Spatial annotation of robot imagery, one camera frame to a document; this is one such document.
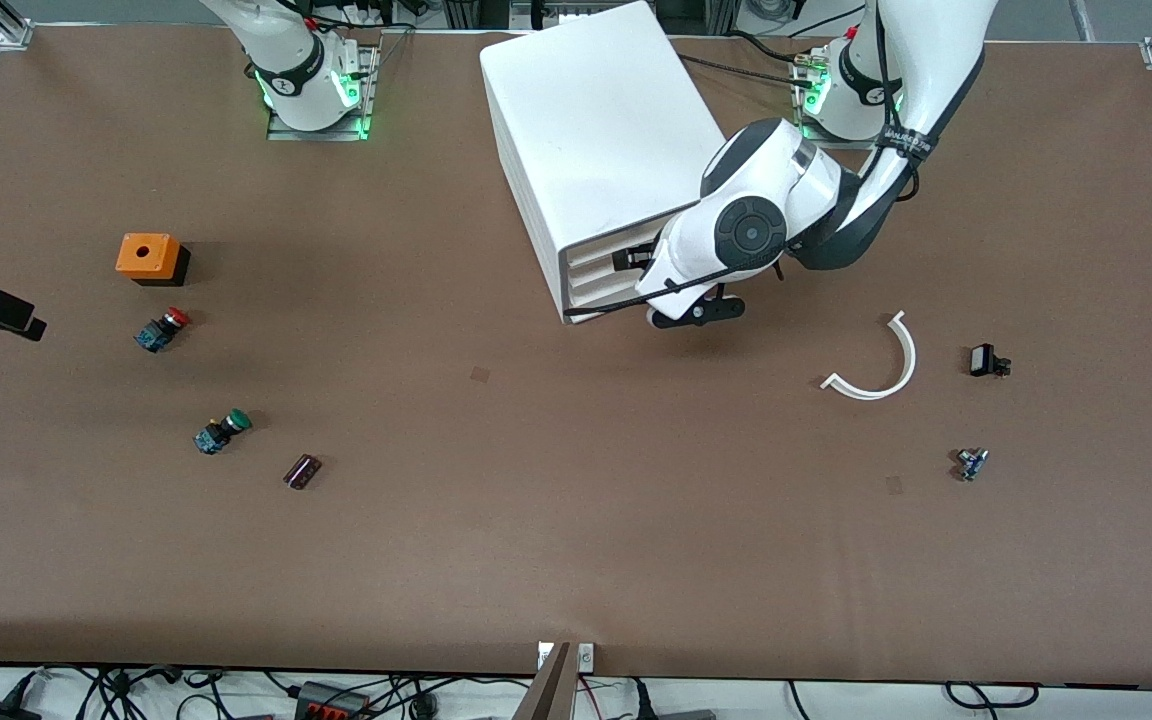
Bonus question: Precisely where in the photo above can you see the white plastic drawer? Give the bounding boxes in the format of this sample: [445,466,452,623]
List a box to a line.
[569,270,649,307]
[566,245,652,289]
[564,225,682,271]
[572,290,652,325]

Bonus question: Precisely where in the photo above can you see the white drawer cabinet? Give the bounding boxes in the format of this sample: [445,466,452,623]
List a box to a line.
[479,0,752,326]

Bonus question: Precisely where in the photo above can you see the red push button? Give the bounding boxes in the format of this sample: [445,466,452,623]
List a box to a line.
[134,308,192,353]

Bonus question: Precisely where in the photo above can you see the green push button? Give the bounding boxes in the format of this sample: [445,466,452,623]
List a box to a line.
[194,408,253,456]

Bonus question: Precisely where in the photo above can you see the orange box with hole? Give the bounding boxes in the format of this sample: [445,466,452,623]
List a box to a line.
[116,233,190,288]

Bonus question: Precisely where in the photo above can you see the white curved plastic strip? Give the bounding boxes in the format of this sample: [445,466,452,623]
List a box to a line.
[821,310,918,401]

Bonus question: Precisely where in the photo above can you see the black orange power strip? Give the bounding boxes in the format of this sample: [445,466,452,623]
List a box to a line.
[296,682,372,720]

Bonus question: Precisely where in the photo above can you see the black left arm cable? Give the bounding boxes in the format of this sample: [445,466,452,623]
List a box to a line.
[564,0,937,322]

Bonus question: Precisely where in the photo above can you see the black base supply cable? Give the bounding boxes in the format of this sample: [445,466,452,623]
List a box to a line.
[681,50,817,93]

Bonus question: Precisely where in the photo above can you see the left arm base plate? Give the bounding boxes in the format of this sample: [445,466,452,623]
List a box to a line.
[794,45,902,151]

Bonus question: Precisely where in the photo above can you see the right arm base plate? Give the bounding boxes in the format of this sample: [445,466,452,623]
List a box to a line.
[266,45,380,142]

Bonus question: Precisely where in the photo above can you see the tangled black cables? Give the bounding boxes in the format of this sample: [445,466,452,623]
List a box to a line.
[0,665,297,720]

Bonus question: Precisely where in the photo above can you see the black plug with cable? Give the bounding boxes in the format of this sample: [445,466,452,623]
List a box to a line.
[631,680,717,720]

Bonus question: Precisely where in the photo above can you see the wooden post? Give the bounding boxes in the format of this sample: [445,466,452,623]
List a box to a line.
[514,642,577,720]

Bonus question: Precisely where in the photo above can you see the looped black cable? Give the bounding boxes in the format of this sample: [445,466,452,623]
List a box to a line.
[944,682,1040,709]

